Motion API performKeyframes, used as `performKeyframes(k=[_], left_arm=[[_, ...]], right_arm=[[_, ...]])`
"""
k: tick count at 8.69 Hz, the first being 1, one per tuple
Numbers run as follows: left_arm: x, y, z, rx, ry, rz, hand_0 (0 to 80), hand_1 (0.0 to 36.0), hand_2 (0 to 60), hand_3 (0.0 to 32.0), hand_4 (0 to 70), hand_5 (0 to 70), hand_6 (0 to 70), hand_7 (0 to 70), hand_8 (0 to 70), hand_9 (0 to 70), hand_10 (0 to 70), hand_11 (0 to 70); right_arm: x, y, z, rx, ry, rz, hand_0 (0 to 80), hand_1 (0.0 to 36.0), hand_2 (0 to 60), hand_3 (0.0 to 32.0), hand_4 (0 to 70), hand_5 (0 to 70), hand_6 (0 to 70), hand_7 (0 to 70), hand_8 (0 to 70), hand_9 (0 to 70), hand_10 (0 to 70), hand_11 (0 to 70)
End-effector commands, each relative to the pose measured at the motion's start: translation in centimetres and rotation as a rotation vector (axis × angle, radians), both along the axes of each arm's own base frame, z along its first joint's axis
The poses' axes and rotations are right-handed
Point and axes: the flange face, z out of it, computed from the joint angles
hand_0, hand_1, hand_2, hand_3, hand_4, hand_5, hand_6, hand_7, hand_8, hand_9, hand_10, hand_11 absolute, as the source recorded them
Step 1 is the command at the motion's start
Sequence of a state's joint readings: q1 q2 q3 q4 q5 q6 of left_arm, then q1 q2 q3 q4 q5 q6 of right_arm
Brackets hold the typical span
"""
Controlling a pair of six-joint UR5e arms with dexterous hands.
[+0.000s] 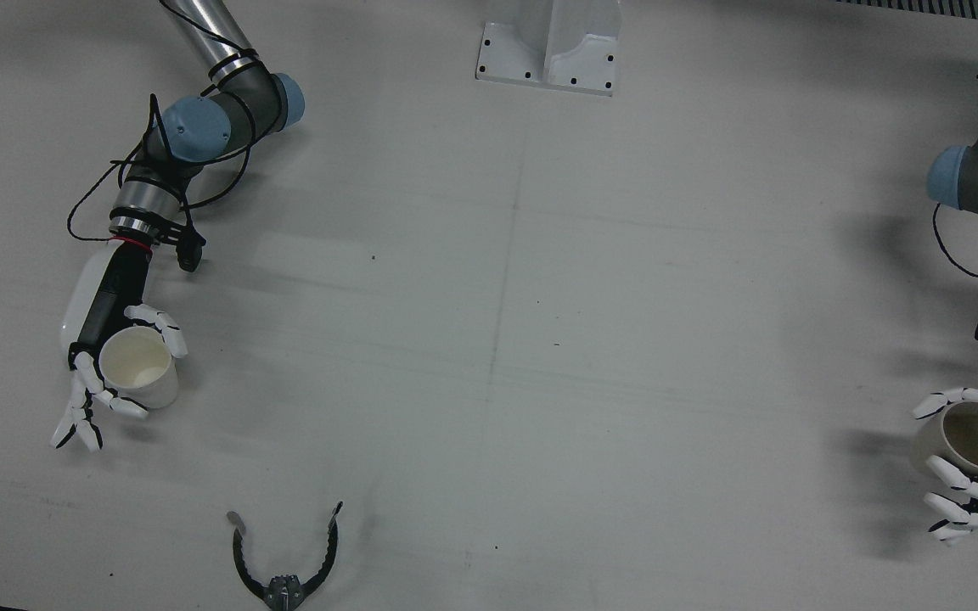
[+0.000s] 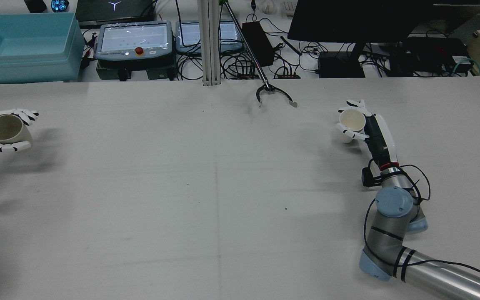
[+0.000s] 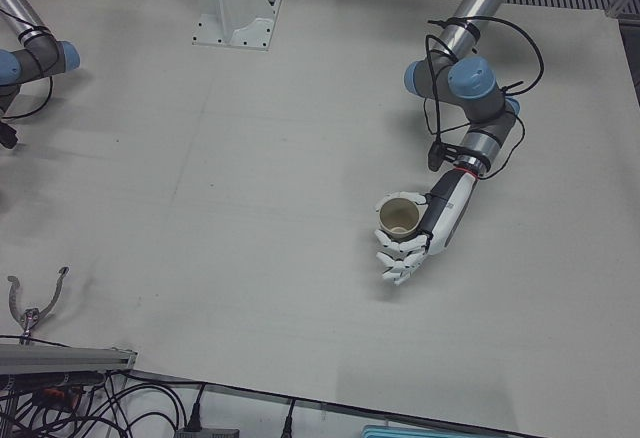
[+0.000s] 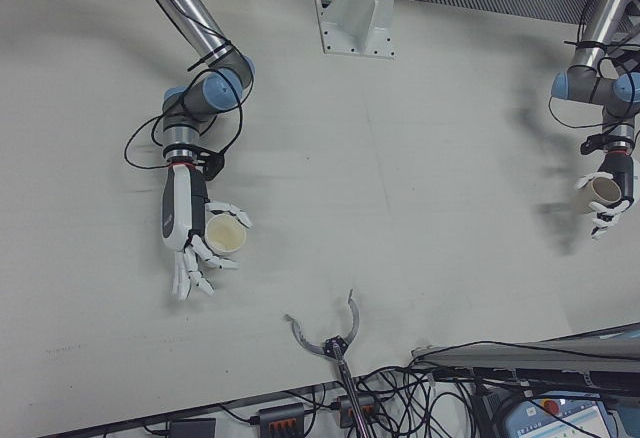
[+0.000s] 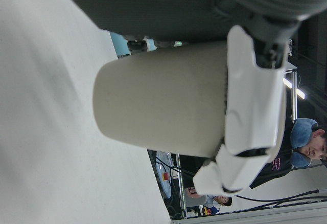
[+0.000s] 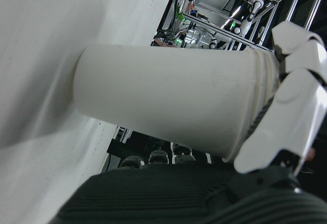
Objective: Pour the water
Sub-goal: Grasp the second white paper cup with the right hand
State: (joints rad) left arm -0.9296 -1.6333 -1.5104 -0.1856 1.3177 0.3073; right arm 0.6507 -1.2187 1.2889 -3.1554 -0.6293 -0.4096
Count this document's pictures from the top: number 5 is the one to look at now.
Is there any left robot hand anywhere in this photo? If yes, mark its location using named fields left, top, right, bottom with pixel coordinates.
left=55, top=0, right=327, bottom=196

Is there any white paper cup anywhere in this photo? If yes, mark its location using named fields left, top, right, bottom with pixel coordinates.
left=93, top=41, right=230, bottom=158

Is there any ceiling light strip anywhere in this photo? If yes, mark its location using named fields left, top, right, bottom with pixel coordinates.
left=283, top=77, right=306, bottom=100

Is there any person with blue neck pillow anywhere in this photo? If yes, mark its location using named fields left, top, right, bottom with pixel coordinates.
left=251, top=118, right=327, bottom=190

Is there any person in light shirt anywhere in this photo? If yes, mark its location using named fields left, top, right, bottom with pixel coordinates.
left=185, top=187, right=233, bottom=216

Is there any grey blue teach pendant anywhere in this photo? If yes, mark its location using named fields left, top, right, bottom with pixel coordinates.
left=155, top=151, right=179, bottom=199

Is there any black cable bundle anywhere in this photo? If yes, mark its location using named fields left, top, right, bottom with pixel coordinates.
left=235, top=189, right=320, bottom=209

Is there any aluminium frame rail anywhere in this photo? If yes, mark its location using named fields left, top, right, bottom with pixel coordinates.
left=170, top=203, right=327, bottom=224

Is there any aluminium profile post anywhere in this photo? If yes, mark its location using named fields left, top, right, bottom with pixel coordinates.
left=176, top=154, right=189, bottom=221

